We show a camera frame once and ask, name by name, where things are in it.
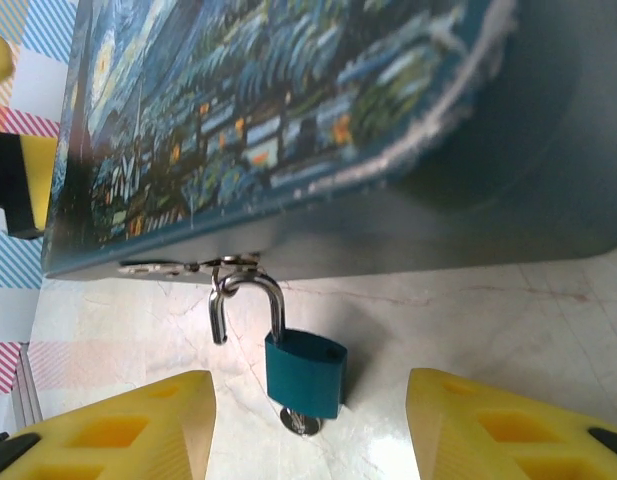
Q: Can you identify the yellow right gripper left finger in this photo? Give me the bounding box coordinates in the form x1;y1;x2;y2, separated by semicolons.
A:
0;369;217;480

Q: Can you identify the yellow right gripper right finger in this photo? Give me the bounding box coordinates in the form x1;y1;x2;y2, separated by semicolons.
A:
406;368;617;480

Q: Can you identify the small metal key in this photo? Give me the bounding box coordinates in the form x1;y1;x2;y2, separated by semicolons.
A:
279;407;323;439

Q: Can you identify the teal padlock with steel shackle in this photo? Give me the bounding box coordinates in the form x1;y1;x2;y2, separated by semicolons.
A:
207;272;349;421

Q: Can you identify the checked striped table mat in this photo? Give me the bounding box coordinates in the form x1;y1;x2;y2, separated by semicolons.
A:
0;0;75;397

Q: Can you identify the metal hasp on box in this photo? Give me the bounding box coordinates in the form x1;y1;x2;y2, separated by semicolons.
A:
117;252;270;282

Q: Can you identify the starry night print box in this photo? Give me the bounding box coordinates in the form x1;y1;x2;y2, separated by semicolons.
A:
40;0;617;282

